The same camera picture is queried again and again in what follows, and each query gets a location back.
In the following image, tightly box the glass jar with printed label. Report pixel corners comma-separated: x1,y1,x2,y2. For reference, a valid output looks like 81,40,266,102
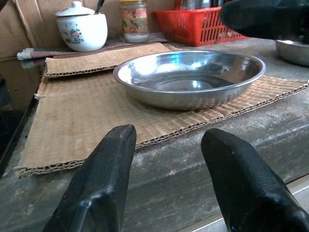
119,0,150,44

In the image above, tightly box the black spoon handle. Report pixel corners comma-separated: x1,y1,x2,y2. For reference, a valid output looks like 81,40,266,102
94,0,106,15

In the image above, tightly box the white lidded ceramic jar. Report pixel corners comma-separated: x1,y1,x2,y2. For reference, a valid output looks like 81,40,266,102
55,0,108,52

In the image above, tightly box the shallow stainless steel dish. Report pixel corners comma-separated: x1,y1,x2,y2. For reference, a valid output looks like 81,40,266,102
112,50,267,111

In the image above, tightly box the black glass cooktop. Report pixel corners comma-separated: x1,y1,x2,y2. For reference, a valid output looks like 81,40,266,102
0,58,47,176

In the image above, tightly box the steel cup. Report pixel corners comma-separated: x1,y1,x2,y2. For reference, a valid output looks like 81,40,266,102
182,0,211,11

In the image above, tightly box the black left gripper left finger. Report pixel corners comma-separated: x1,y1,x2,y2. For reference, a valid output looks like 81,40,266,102
43,124,137,232

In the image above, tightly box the red plastic slotted basket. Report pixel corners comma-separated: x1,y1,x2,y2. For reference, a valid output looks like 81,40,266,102
151,6,251,47

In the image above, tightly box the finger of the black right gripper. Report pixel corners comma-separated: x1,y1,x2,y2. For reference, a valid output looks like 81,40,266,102
221,0,309,41

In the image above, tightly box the small brown corrugated cardboard sheet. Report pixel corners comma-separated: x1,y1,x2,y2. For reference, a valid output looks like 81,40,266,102
44,42,181,78

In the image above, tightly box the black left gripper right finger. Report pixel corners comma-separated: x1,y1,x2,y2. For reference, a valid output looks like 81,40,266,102
201,128,309,232

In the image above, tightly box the upright brown cardboard panel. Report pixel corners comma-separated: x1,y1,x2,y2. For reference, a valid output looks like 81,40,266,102
0,0,177,61

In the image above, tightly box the large brown corrugated cardboard sheet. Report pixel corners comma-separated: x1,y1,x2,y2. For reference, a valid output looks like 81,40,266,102
14,71,309,178

